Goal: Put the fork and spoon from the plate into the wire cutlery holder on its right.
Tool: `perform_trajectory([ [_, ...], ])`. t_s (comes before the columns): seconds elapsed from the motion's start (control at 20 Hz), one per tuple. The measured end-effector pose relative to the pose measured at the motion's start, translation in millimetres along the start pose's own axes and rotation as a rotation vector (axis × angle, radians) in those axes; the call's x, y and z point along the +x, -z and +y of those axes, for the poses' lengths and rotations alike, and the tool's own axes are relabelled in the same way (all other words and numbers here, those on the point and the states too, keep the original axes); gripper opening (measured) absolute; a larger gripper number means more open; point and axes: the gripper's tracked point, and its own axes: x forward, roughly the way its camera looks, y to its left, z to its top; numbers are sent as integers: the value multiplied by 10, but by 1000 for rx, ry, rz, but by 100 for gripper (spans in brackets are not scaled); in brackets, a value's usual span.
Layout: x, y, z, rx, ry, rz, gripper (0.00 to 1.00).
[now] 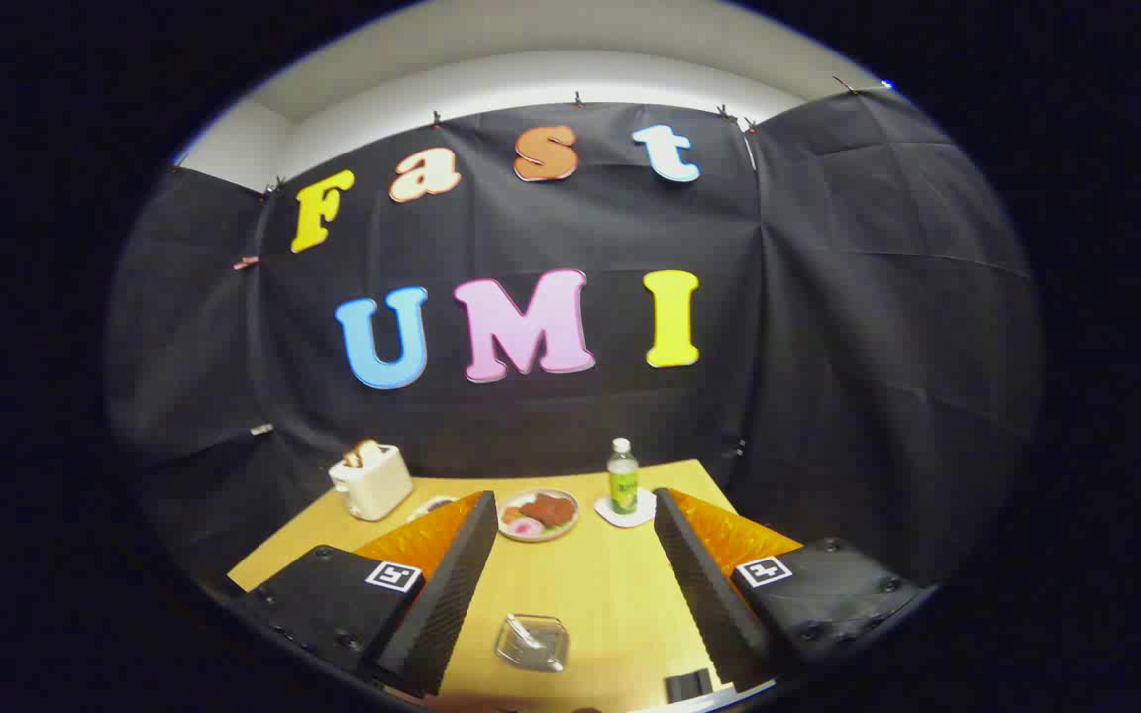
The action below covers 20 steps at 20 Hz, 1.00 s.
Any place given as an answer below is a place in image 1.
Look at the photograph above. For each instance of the black table clamp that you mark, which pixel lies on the black table clamp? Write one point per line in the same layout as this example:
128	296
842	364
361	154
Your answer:
687	685

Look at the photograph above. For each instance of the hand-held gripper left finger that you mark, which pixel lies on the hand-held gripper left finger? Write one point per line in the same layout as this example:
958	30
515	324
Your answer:
452	594

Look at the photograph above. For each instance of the pink ham slice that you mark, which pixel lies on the pink ham slice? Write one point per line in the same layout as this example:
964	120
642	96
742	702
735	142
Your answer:
528	527

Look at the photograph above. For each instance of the perforated metal tray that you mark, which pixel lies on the perforated metal tray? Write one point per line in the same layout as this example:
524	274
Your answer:
531	644

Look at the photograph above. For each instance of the white round food plate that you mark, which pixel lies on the white round food plate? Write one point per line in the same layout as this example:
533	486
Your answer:
556	528

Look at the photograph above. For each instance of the white divided bean dish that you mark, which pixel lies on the white divided bean dish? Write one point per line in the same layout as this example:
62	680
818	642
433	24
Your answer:
432	506

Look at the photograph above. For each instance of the green label plastic bottle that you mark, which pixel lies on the green label plastic bottle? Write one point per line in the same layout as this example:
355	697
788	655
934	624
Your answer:
622	485

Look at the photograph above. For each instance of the white toaster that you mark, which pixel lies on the white toaster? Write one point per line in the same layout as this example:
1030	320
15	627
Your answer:
377	487

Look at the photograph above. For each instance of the white square coaster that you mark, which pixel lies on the white square coaster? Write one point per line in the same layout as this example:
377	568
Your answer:
642	515

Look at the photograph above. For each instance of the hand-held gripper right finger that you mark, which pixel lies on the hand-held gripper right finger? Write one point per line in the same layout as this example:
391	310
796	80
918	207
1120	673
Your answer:
704	594

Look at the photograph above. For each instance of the toast slices in toaster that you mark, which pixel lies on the toast slices in toaster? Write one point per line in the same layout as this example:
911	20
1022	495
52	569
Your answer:
364	454

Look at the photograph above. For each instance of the brown meat slices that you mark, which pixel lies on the brown meat slices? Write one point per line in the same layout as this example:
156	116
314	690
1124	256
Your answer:
551	509

